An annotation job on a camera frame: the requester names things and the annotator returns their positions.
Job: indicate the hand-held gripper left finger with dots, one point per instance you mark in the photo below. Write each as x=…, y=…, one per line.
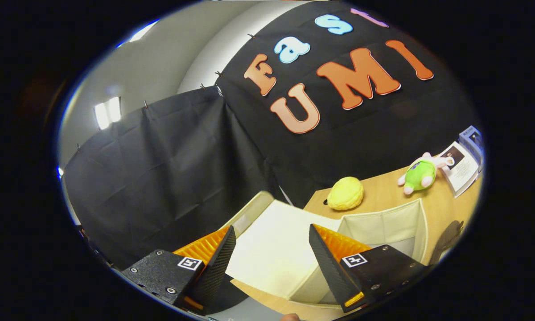
x=214, y=272

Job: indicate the yellow round plush toy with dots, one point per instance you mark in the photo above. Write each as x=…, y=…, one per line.
x=345, y=194

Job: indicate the white book with dark photo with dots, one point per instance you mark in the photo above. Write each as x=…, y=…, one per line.
x=466, y=171

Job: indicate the green and white plush toy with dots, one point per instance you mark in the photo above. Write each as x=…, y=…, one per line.
x=421, y=174

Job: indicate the brown fuzzy shoe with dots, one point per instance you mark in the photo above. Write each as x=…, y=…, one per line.
x=448, y=236

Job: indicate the blue hardcover book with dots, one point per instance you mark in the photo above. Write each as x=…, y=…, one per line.
x=472, y=136

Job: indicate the fabric storage box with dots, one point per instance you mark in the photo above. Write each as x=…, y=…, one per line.
x=272, y=249

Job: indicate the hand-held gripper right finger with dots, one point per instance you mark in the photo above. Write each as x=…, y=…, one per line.
x=327, y=267

